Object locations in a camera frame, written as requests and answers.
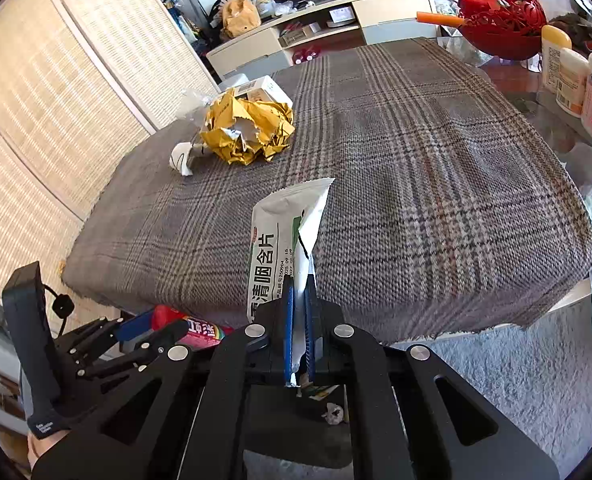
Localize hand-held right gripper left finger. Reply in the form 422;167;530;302
32;277;297;480

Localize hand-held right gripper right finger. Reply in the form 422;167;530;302
303;272;559;480

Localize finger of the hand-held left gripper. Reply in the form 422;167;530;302
54;311;155;357
74;319;193;392

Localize red snack packet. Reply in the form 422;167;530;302
151;305;234;351

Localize white green lozenge pouch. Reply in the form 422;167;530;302
246;177;341;401

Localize dark grey trash bin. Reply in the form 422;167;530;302
241;382;354;471

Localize crushed white paper cup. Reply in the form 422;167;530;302
169;141;207;177

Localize yellow envelope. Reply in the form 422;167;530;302
199;87;297;166

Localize clear plastic bag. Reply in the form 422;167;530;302
178;87;221;128

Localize white cardboard medicine box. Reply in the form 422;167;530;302
224;75;293;108

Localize person's left hand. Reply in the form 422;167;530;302
26;427;74;471

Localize grey plaid tablecloth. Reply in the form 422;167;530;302
62;37;592;346

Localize woven folding screen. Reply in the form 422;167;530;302
0;0;221;311

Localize small cardboard boxes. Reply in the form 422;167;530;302
281;25;317;44

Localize yellow plush backpack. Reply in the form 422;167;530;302
222;0;261;40

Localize beige grey television cabinet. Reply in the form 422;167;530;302
206;0;439;81

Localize orange carrot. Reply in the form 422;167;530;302
416;11;469;28

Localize red openwork basket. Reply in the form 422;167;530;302
457;0;548;61

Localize small white bottle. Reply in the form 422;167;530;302
556;49;591;118

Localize yellow cap white bottle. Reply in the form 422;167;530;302
541;24;573;96

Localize black cable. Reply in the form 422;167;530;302
42;284;75;337

